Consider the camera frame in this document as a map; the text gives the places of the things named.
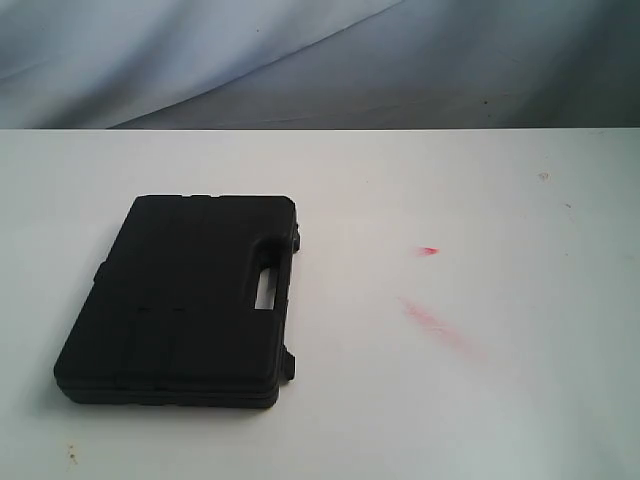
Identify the black plastic tool case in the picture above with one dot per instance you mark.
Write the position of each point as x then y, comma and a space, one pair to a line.
189, 306

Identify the grey-blue backdrop cloth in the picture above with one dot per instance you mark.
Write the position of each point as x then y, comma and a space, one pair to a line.
319, 64

